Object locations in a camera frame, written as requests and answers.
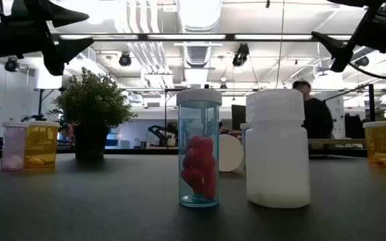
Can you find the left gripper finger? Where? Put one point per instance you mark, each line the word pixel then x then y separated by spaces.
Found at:
pixel 72 48
pixel 65 16

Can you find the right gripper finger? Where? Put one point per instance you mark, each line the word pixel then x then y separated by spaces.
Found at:
pixel 337 53
pixel 357 2

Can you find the pink pill bottle white cap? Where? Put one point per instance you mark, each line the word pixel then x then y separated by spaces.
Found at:
pixel 13 147

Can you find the large white opaque bottle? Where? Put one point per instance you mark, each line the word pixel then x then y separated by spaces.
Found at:
pixel 276 160

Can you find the tall blue bottle red pills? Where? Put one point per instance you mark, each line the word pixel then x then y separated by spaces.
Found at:
pixel 198 97

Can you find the black background robot arm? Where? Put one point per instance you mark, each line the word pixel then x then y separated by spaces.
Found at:
pixel 161 132

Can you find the black ceiling track light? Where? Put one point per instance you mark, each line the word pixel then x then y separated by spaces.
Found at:
pixel 11 64
pixel 241 55
pixel 362 61
pixel 125 59

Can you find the green plant in black pot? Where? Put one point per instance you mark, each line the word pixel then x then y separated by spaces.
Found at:
pixel 92 100

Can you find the white pillar with signs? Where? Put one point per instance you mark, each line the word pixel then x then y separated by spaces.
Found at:
pixel 337 114

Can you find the person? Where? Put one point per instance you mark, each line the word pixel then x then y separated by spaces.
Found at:
pixel 317 117

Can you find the black computer monitor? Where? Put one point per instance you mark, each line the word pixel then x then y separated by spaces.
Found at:
pixel 238 115

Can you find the black table mat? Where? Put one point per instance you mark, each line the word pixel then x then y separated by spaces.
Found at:
pixel 112 201

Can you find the silver ceiling air duct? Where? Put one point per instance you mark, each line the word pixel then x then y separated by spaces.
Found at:
pixel 198 55

